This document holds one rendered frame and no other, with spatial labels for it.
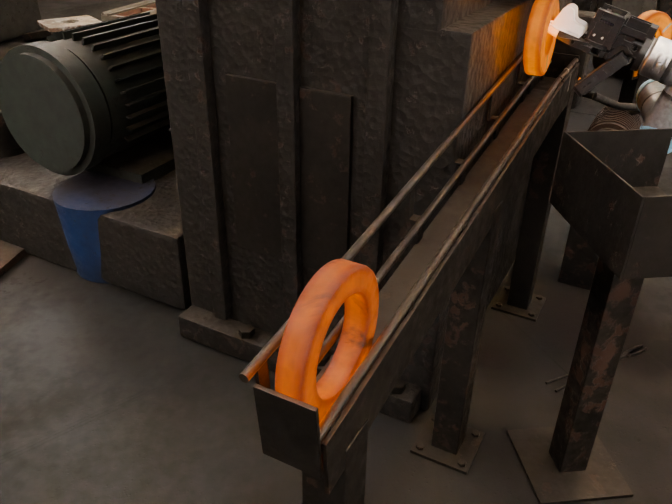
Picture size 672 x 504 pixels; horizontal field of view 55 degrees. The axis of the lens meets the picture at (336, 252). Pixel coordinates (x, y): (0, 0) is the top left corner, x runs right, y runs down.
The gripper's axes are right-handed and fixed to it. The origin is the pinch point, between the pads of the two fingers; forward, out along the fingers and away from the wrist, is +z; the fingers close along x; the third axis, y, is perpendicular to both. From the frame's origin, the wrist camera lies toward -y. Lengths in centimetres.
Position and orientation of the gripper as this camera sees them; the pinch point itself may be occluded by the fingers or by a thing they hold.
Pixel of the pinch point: (543, 25)
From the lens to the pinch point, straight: 143.7
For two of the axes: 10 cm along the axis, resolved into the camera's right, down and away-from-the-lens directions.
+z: -8.5, -4.6, 2.5
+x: -4.7, 4.5, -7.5
